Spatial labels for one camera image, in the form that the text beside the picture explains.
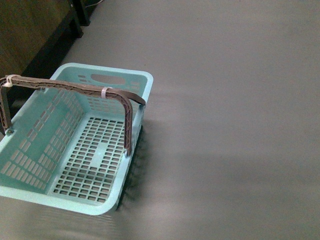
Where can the white zip tie right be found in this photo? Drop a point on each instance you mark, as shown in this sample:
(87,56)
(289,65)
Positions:
(104,92)

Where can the light blue plastic basket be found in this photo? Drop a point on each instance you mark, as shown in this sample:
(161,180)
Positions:
(65,149)

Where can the dark wooden shelf unit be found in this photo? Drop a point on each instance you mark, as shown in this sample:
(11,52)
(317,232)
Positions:
(29,29)

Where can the brown basket handle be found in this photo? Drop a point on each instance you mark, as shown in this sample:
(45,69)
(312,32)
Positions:
(123,96)

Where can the white zip tie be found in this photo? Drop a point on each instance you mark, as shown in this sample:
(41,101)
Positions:
(104,92)
(8,81)

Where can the white zip tie left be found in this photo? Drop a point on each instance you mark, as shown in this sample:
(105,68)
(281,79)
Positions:
(8,81)

